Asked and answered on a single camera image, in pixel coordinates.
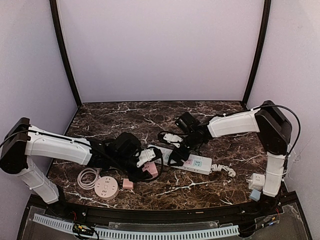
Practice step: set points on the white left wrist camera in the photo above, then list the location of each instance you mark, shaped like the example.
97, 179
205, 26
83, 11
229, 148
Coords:
148, 155

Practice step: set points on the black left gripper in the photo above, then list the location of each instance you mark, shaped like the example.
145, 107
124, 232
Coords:
141, 170

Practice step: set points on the light blue cube adapter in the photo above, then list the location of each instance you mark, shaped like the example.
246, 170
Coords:
255, 195

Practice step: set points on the black right frame post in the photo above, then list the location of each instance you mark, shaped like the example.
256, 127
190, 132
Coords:
258, 52

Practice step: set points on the black left frame post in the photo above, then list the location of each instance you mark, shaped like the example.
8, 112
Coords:
63, 52

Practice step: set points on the grey slotted cable duct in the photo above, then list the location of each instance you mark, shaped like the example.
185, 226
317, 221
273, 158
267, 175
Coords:
135, 231

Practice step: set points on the white cube socket adapter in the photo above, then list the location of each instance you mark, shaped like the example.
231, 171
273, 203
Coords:
256, 181

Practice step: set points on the pink round power socket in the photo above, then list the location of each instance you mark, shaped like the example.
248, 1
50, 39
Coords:
105, 187

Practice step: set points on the small green circuit board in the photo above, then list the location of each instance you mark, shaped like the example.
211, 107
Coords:
82, 229

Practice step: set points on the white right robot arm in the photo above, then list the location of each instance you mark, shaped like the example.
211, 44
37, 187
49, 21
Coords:
273, 128

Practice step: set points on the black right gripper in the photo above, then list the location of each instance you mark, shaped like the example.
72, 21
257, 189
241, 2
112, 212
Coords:
180, 152

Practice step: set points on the black frame post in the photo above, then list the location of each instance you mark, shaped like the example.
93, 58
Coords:
63, 52
258, 52

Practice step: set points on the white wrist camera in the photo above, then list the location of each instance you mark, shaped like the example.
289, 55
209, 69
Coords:
148, 155
173, 139

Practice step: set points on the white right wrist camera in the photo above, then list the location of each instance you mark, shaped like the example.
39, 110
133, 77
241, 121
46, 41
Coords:
173, 139

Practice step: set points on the pink cube socket adapter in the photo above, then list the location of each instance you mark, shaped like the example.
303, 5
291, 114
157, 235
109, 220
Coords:
151, 168

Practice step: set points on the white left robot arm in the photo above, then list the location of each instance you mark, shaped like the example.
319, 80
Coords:
24, 141

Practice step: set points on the pink flat plug adapter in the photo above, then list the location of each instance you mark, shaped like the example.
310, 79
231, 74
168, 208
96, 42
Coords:
127, 184

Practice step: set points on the white multicolour power strip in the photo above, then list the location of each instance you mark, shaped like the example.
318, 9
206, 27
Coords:
196, 164

